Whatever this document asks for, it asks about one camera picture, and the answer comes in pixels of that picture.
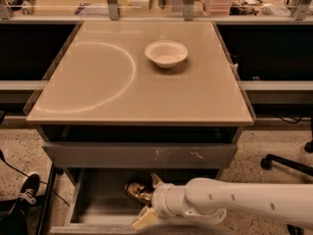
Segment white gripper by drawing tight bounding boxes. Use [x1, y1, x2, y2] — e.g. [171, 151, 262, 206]
[132, 173, 189, 230]

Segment orange soda can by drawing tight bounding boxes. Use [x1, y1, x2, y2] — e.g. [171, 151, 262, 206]
[124, 182, 154, 205]

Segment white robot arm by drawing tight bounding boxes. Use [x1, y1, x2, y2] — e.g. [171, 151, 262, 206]
[133, 174, 313, 229]

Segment open middle drawer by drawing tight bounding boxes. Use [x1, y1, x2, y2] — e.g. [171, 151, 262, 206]
[49, 169, 231, 235]

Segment grey drawer cabinet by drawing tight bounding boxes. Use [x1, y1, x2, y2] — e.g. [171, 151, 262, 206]
[22, 19, 257, 235]

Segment closed top drawer front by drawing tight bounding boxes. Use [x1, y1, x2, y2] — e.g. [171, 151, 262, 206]
[43, 142, 238, 169]

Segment black office chair base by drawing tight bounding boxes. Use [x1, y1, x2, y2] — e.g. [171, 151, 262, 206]
[260, 115, 313, 235]

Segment black and white sneaker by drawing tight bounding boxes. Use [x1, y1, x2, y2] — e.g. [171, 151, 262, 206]
[10, 172, 40, 215]

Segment white paper bowl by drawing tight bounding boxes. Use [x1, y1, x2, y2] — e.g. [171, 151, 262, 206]
[145, 40, 189, 69]

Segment black floor cable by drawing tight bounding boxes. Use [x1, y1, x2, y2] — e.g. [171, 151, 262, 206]
[0, 149, 71, 208]

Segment grey metal post right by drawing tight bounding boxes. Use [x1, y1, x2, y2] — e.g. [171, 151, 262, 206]
[183, 0, 195, 21]

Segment grey metal post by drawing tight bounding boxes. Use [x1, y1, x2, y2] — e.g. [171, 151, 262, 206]
[107, 0, 119, 21]
[183, 0, 195, 21]

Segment grey metal post left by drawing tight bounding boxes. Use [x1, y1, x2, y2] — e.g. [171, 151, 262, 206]
[107, 0, 119, 21]

